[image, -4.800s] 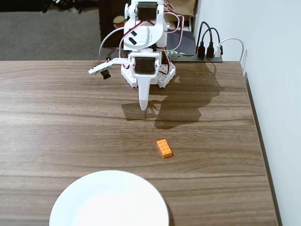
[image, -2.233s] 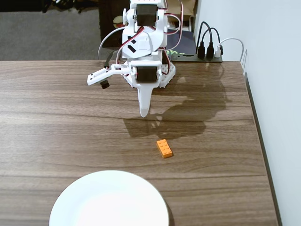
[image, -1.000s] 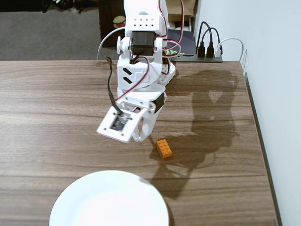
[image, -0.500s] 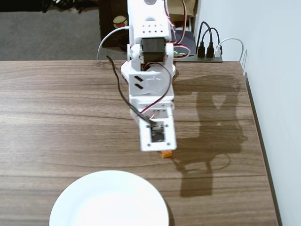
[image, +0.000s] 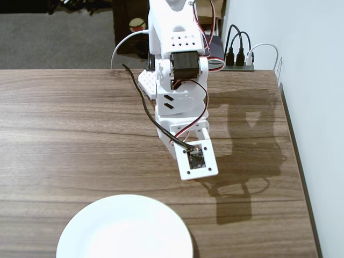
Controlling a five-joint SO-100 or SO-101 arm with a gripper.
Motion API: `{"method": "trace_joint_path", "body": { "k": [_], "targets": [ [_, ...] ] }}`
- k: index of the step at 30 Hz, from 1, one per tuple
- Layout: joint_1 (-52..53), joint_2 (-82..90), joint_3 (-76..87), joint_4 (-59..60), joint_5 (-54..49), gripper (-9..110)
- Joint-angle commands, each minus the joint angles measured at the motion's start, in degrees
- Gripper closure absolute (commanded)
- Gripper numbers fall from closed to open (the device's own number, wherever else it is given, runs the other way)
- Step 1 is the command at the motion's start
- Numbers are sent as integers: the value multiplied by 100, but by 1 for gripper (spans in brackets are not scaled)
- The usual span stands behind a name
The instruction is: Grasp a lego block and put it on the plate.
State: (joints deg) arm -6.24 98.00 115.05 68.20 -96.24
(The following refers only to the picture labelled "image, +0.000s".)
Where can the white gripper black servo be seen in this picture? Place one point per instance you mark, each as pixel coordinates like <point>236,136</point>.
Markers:
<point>164,137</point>

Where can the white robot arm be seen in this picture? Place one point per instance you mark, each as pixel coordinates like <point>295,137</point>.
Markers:
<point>161,27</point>

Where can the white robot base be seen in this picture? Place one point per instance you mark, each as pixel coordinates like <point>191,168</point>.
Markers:
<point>147,83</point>

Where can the white round plate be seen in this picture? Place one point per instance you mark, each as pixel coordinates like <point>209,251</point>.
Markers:
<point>123,228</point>

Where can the black round container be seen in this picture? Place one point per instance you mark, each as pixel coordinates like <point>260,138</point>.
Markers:
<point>141,49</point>

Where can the black usb hub strip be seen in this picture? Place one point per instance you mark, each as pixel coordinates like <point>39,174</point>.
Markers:
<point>239,67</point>

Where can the round red yellow object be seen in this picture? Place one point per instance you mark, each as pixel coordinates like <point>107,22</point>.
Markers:
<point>137,25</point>

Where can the dark cabinet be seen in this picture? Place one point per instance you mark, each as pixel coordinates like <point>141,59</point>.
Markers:
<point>123,16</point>

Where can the black furniture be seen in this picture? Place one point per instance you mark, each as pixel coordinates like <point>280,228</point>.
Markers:
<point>27,5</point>

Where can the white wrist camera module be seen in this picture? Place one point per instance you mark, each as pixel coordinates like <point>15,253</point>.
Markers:
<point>211,161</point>

